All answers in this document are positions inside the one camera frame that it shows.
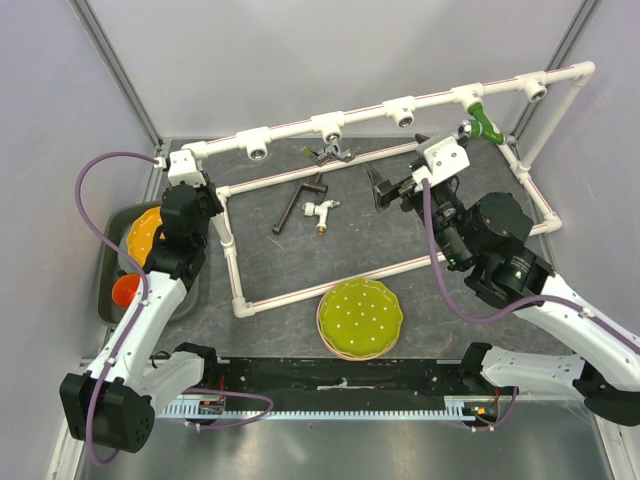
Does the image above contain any pink rimmed plate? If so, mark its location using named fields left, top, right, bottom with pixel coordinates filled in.
left=317, top=305, right=404, bottom=361

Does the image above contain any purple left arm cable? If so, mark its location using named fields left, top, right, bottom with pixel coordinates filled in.
left=74, top=150, right=164, bottom=467

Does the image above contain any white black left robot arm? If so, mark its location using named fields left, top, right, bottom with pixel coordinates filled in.
left=59, top=184, right=224, bottom=453

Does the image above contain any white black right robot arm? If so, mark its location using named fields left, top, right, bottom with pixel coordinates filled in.
left=366, top=167, right=639, bottom=427

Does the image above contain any dark grey tray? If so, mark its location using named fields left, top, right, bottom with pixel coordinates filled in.
left=96, top=201, right=200, bottom=328

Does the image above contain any white PVC pipe frame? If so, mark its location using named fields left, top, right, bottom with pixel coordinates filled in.
left=179, top=61, right=596, bottom=319

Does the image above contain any orange dotted plate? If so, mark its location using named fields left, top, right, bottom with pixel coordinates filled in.
left=124, top=206, right=162, bottom=267

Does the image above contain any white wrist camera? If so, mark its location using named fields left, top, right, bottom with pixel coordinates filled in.
left=411, top=134, right=470, bottom=191
left=154, top=149, right=207, bottom=188

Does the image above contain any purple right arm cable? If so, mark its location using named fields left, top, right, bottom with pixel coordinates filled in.
left=422, top=179, right=640, bottom=431

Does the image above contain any green plastic faucet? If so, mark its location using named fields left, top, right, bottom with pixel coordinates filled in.
left=457, top=102, right=507, bottom=145

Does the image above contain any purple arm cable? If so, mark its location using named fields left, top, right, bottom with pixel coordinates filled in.
left=74, top=150, right=164, bottom=467
left=422, top=179, right=640, bottom=431

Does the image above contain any dark grey lever faucet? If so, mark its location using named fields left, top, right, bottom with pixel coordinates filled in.
left=272, top=172, right=329, bottom=236

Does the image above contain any grey plate under orange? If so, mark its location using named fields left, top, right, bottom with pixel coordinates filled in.
left=117, top=234, right=143, bottom=274

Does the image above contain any white plastic faucet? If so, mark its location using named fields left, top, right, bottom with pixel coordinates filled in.
left=301, top=200, right=341, bottom=235

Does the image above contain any grey cable duct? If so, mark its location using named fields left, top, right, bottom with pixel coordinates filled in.
left=162, top=394, right=501, bottom=421

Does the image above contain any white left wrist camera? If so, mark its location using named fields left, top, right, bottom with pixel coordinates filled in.
left=154, top=149, right=207, bottom=188

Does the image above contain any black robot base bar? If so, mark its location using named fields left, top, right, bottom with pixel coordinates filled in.
left=197, top=343, right=518, bottom=398

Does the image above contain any orange plastic cup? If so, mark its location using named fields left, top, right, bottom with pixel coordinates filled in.
left=111, top=273, right=143, bottom=311

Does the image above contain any green dotted plate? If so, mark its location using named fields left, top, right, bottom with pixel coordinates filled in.
left=316, top=277, right=404, bottom=361

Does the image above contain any chrome metal faucet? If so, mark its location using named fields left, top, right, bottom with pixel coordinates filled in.
left=302, top=133, right=354, bottom=166

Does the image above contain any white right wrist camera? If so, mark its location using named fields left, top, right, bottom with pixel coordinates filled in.
left=411, top=134, right=470, bottom=191

